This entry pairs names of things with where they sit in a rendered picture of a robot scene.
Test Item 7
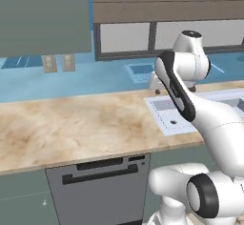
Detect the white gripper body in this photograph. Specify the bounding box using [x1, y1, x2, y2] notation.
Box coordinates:
[148, 71, 170, 92]

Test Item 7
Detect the white sink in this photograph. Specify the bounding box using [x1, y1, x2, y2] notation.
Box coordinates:
[143, 88, 244, 137]

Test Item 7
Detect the dark-framed window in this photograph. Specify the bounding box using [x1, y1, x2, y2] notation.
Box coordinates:
[93, 19, 244, 62]

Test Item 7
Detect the grey-green cupboard door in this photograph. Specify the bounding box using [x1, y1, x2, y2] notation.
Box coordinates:
[0, 168, 60, 225]
[142, 144, 221, 224]

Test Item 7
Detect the grey dishwasher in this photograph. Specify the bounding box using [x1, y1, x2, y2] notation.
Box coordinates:
[45, 153, 152, 225]

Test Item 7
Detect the beige wall socket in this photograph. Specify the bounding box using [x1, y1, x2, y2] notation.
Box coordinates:
[41, 54, 58, 74]
[60, 53, 76, 72]

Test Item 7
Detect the black dishwasher handle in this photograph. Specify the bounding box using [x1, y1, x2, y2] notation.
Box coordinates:
[61, 164, 139, 186]

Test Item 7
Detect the grey-green wall cupboard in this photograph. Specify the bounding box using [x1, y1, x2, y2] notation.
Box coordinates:
[0, 0, 93, 58]

